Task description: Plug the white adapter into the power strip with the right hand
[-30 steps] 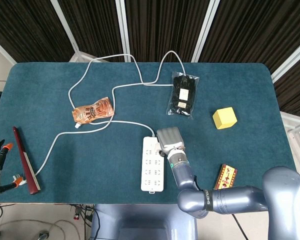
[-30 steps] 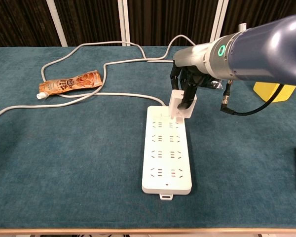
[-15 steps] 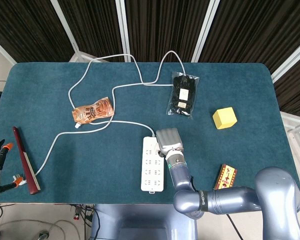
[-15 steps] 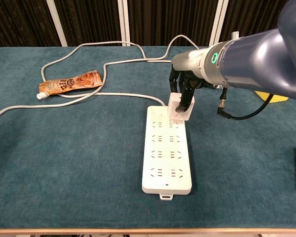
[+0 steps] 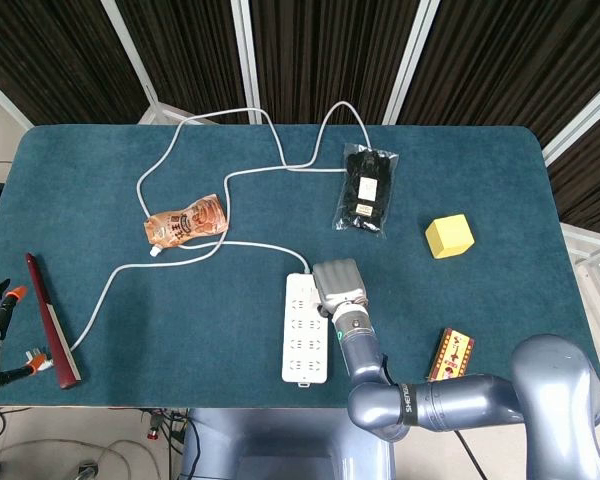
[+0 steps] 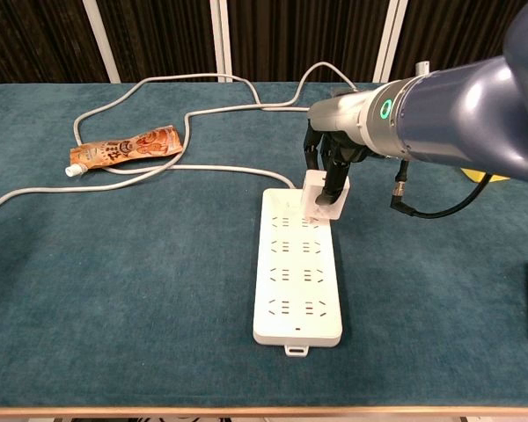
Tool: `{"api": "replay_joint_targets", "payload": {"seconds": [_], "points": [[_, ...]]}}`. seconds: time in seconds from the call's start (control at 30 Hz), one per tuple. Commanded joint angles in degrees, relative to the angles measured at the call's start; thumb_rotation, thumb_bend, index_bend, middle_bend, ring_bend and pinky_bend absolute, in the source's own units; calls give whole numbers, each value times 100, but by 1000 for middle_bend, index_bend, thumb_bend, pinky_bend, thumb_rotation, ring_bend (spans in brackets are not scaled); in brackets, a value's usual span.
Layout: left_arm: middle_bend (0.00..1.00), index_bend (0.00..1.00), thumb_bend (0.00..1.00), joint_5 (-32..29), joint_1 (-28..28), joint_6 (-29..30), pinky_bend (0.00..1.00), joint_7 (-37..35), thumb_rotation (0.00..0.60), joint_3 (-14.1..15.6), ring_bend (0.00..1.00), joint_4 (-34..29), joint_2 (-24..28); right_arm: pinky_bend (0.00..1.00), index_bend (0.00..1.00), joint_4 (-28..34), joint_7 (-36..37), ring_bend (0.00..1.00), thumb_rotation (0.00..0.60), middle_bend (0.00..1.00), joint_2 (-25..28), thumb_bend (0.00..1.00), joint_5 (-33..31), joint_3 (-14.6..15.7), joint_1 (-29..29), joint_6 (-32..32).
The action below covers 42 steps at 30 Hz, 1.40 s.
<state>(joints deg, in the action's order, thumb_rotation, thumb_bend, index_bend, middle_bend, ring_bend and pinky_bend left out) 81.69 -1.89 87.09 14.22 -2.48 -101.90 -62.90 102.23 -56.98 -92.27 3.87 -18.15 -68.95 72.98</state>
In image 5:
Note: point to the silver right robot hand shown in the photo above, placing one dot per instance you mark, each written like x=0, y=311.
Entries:
x=340, y=285

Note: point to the white eight-outlet power strip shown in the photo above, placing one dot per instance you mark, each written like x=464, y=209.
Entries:
x=300, y=350

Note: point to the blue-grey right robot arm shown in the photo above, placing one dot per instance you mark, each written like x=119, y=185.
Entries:
x=360, y=350

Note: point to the dark red folded fan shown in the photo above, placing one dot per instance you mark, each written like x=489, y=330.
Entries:
x=47, y=320

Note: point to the black gloves in plastic bag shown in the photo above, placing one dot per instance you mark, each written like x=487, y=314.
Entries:
x=352, y=210

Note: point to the yellow cube block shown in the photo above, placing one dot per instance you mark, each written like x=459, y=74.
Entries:
x=450, y=237

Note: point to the red and yellow card box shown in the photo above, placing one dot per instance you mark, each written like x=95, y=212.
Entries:
x=452, y=355

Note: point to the chrome caster wheel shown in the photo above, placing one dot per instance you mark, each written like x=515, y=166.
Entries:
x=87, y=471

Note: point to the orange spouted sauce pouch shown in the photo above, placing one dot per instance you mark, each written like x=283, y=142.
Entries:
x=190, y=222

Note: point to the teal table cloth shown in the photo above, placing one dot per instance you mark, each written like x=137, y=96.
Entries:
x=180, y=325

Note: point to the blue-grey robot torso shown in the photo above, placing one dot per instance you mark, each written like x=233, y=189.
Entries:
x=280, y=440

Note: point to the small red floor device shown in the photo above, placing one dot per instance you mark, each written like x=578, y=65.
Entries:
x=154, y=433

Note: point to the white partition base foot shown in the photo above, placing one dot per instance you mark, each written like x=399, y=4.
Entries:
x=587, y=240

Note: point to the white partition frame post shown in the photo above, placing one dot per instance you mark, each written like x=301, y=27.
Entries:
x=414, y=50
x=5, y=102
x=131, y=50
x=246, y=50
x=580, y=125

